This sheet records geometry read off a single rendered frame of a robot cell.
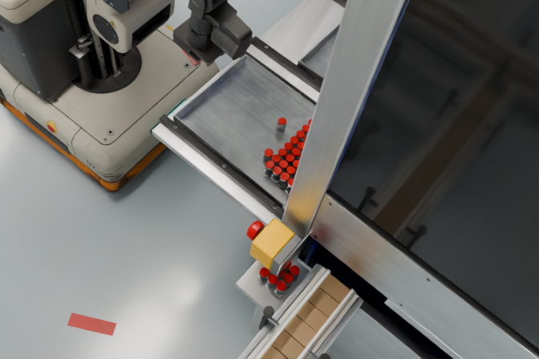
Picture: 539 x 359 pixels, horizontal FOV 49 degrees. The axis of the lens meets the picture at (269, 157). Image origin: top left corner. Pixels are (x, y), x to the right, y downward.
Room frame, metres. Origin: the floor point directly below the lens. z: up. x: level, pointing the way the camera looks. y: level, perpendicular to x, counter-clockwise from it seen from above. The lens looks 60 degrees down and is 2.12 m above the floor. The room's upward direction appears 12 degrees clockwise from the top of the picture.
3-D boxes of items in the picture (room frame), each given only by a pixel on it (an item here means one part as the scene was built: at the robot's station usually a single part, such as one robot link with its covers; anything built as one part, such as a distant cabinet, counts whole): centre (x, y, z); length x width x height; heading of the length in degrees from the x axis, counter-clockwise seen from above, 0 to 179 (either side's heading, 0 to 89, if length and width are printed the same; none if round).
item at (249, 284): (0.41, -0.07, 0.87); 0.14 x 0.13 x 0.02; 60
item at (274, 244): (0.44, -0.05, 1.00); 0.08 x 0.07 x 0.07; 60
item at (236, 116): (0.77, 0.03, 0.90); 0.34 x 0.26 x 0.04; 60
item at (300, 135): (0.73, -0.04, 0.91); 0.18 x 0.02 x 0.05; 150
